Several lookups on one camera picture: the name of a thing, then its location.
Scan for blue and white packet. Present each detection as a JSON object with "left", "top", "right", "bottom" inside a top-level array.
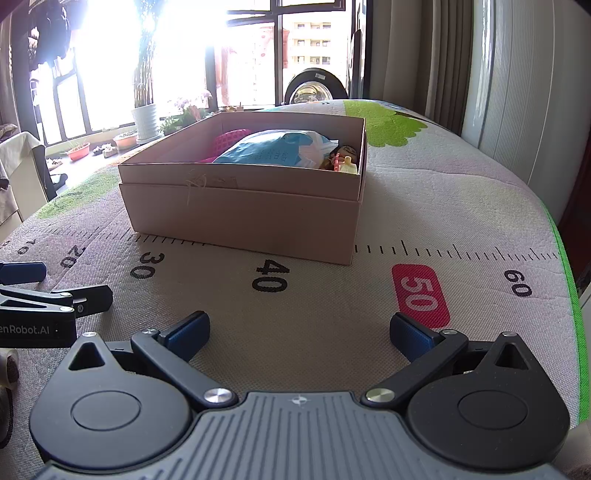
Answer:
[{"left": 213, "top": 128, "right": 341, "bottom": 169}]

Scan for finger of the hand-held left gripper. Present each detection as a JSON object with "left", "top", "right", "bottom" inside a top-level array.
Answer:
[
  {"left": 0, "top": 285, "right": 114, "bottom": 317},
  {"left": 0, "top": 261, "right": 47, "bottom": 285}
]

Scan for yellow toy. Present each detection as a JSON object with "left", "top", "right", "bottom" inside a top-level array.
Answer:
[{"left": 321, "top": 155, "right": 360, "bottom": 175}]

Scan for pink flower pot plant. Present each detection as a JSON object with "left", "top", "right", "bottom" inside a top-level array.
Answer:
[{"left": 173, "top": 90, "right": 214, "bottom": 126}]

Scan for white chair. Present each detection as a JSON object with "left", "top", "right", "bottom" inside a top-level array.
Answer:
[{"left": 0, "top": 131, "right": 70, "bottom": 223}]

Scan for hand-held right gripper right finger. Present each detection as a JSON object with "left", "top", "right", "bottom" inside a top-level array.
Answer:
[{"left": 361, "top": 312, "right": 529, "bottom": 409}]

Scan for white pot with tall plant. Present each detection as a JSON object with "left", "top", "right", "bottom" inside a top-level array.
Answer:
[{"left": 130, "top": 0, "right": 160, "bottom": 142}]

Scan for white ribbed panel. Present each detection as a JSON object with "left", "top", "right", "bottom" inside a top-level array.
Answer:
[{"left": 462, "top": 0, "right": 591, "bottom": 223}]

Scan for black wheel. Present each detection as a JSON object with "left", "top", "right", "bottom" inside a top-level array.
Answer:
[{"left": 283, "top": 67, "right": 348, "bottom": 105}]

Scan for grey curtain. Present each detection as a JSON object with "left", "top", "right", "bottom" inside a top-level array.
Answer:
[{"left": 369, "top": 0, "right": 491, "bottom": 137}]

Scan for beige cardboard box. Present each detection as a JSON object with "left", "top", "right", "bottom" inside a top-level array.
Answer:
[{"left": 117, "top": 112, "right": 368, "bottom": 267}]

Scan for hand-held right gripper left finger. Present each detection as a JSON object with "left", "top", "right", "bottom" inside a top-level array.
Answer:
[{"left": 68, "top": 311, "right": 238, "bottom": 411}]

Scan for pink plastic mesh basket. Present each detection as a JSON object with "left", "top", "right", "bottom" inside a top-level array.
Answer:
[{"left": 198, "top": 128, "right": 253, "bottom": 164}]

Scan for black window frame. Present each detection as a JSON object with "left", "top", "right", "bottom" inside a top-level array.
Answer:
[{"left": 46, "top": 0, "right": 370, "bottom": 139}]

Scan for dark hanging clothes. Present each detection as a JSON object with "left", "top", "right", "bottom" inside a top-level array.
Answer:
[{"left": 27, "top": 0, "right": 75, "bottom": 66}]

